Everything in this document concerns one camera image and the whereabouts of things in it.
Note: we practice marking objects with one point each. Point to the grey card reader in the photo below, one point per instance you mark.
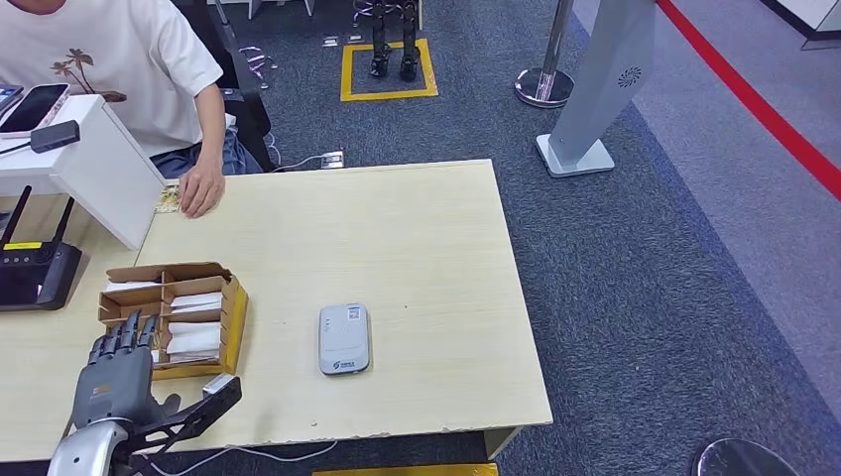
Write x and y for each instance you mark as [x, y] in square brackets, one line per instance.
[345, 338]

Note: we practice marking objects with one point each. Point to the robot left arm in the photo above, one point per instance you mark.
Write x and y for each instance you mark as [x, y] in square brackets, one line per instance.
[82, 453]

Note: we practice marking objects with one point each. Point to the metal floor socket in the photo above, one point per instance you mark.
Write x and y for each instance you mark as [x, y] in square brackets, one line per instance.
[333, 159]

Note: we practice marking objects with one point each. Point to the black power bank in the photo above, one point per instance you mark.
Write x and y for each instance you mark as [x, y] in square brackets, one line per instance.
[56, 136]

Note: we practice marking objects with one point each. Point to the smartphone with pink case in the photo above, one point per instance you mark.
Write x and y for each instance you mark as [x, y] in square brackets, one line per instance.
[33, 108]

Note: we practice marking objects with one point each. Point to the yellow floor tape square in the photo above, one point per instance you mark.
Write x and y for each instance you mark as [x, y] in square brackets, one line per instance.
[407, 471]
[387, 96]

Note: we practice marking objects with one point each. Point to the white desktop shelf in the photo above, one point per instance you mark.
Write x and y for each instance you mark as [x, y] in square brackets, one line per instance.
[98, 177]

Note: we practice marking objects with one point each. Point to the black office chair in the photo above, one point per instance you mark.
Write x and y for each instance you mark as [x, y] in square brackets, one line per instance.
[253, 118]

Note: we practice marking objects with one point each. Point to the white card sleeve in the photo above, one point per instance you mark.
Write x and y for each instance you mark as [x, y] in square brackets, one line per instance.
[197, 302]
[131, 286]
[194, 345]

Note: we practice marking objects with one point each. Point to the patterned ID card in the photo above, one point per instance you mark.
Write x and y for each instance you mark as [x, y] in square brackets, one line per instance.
[166, 199]

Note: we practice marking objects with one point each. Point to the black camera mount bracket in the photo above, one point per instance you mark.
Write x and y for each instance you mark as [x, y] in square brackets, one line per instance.
[210, 408]

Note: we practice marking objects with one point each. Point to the black controller with antennas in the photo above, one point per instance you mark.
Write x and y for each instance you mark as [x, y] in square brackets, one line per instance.
[39, 276]

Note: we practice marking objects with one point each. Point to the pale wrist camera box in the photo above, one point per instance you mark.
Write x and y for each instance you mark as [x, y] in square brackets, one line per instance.
[219, 384]

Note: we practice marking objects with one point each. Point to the pale desk leg panel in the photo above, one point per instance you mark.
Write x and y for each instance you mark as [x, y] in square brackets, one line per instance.
[499, 443]

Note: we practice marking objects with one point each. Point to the cardboard organiser box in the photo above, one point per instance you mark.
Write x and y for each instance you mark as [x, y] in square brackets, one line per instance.
[233, 328]

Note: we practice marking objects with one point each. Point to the white table frame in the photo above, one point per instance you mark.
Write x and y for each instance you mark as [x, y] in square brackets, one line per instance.
[253, 8]

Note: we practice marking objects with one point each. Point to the white cabinet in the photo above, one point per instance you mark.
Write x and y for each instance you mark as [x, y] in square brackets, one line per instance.
[815, 13]

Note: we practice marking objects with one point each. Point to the grey kiosk stand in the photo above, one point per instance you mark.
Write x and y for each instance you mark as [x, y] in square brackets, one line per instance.
[604, 79]

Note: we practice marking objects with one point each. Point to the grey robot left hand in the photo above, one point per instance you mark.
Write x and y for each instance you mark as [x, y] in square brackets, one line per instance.
[115, 387]

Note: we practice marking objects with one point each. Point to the black humanoid robot legs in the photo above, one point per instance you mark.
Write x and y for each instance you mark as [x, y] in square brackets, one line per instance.
[379, 33]

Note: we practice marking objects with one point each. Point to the chrome stanchion post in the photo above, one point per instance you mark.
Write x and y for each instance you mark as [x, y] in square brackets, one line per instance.
[544, 89]

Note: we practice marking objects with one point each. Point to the person's left forearm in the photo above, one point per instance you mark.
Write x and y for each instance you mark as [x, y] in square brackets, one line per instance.
[213, 125]

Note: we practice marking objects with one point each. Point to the person's left hand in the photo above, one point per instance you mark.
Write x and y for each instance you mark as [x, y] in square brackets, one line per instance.
[204, 187]

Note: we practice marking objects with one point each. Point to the person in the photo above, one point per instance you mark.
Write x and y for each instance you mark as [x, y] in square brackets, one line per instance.
[131, 39]

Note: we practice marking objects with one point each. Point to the chrome stanchion base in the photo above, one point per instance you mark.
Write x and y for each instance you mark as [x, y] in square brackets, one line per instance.
[742, 460]

